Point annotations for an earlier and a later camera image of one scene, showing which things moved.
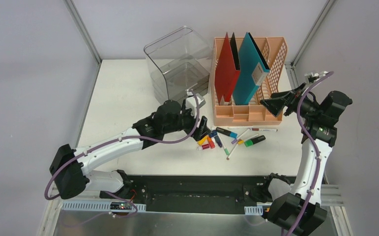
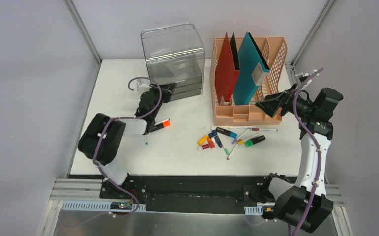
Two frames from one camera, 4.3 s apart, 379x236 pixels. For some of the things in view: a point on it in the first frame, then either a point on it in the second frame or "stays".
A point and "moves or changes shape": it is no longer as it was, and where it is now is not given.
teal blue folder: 251,72 stays
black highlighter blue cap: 227,132 stays
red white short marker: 203,147 stays
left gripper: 195,125 → 166,92
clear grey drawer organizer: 178,61 moves or changes shape
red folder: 226,77 stays
